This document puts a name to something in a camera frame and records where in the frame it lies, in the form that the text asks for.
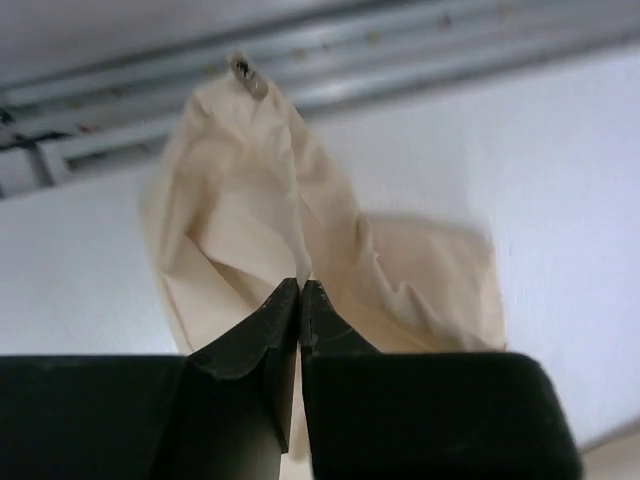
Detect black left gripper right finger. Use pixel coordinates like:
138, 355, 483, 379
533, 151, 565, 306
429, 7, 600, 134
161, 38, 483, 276
300, 280, 378, 479

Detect beige trousers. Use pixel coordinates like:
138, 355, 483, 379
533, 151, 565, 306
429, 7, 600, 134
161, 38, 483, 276
143, 73, 506, 354

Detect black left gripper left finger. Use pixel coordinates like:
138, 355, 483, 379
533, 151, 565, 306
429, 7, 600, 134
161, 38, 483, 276
187, 278, 299, 479

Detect aluminium frame rail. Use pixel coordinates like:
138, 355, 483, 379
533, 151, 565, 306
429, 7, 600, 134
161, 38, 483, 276
1, 1, 639, 196

